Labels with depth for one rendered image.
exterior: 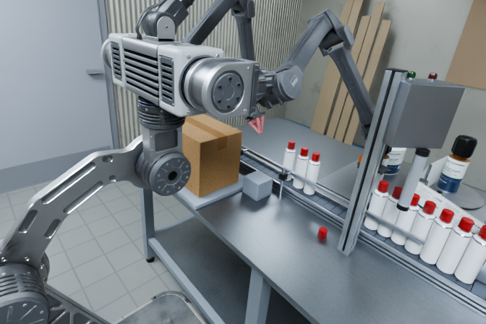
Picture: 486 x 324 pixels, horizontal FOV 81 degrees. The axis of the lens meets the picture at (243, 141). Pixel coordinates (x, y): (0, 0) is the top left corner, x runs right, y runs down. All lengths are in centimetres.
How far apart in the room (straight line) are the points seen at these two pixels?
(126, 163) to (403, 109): 83
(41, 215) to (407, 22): 410
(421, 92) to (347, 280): 63
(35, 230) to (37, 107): 220
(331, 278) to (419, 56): 349
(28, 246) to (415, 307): 113
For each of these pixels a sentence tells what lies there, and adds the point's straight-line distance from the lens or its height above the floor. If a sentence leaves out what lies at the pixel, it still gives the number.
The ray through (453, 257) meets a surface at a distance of 119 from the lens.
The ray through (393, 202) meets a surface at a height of 104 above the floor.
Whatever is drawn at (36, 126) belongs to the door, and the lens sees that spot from 314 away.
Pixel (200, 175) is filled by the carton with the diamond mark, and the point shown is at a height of 97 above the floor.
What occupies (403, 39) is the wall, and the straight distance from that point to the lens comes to 430.
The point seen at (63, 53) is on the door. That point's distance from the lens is 305.
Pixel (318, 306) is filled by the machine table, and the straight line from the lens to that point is 100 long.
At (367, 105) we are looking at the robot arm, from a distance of 114.
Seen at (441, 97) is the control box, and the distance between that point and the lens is 96.
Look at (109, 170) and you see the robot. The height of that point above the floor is 115.
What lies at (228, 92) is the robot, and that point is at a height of 145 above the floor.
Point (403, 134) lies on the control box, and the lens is 94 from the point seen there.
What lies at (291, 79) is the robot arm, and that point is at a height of 147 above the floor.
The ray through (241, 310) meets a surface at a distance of 170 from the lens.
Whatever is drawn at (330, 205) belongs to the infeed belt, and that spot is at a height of 88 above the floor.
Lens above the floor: 159
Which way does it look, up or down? 23 degrees down
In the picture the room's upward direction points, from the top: 5 degrees clockwise
